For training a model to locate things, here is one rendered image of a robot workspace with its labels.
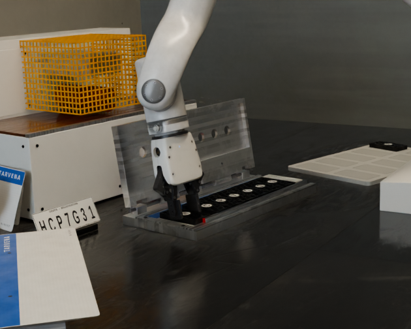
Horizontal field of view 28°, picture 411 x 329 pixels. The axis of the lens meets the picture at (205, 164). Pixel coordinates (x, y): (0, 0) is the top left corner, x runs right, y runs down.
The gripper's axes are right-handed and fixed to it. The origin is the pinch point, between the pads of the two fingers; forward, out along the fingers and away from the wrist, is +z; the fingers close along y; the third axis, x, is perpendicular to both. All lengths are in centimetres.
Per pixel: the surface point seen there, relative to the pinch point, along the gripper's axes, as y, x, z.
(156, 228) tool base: -5.1, 4.0, 3.0
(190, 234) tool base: -5.1, -4.9, 4.5
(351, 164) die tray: 65, -1, 4
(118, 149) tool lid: -5.1, 10.6, -14.1
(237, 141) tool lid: 34.8, 11.1, -9.0
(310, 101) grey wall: 226, 114, -7
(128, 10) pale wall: 201, 203, -74
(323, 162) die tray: 63, 6, 2
